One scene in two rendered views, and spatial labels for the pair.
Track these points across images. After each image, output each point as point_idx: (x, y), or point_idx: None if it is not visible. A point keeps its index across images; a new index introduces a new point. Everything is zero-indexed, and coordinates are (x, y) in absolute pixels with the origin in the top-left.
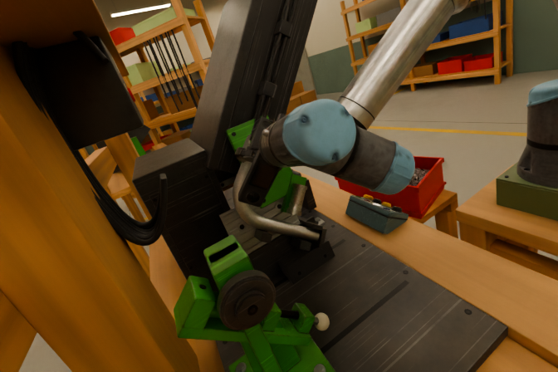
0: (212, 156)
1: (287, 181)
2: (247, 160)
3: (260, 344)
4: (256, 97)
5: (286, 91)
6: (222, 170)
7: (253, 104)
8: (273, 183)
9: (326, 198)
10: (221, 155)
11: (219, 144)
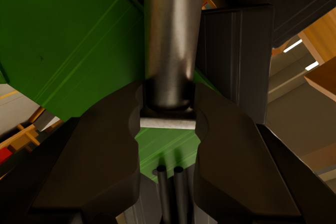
0: (264, 45)
1: (3, 54)
2: (219, 155)
3: None
4: (190, 199)
5: (136, 217)
6: (222, 10)
7: (193, 187)
8: (44, 28)
9: None
10: (239, 54)
11: (251, 82)
